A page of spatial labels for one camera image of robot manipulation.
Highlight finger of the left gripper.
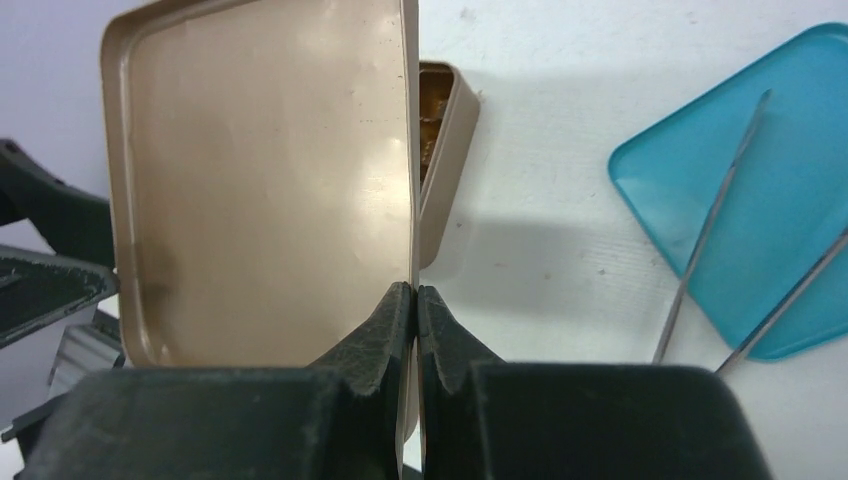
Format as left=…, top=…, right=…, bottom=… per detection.
left=1, top=139, right=114, bottom=268
left=1, top=245, right=119, bottom=347

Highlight metal tongs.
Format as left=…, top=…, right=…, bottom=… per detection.
left=651, top=89, right=848, bottom=376

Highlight brown tin lid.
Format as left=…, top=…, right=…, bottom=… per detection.
left=100, top=0, right=423, bottom=462

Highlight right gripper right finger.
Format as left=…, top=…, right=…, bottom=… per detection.
left=417, top=286, right=771, bottom=479

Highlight teal plastic tray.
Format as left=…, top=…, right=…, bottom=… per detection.
left=608, top=23, right=847, bottom=347

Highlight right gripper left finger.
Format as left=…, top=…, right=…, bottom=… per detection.
left=21, top=282, right=415, bottom=479

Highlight gold cookie tin box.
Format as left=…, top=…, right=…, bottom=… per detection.
left=418, top=61, right=480, bottom=269

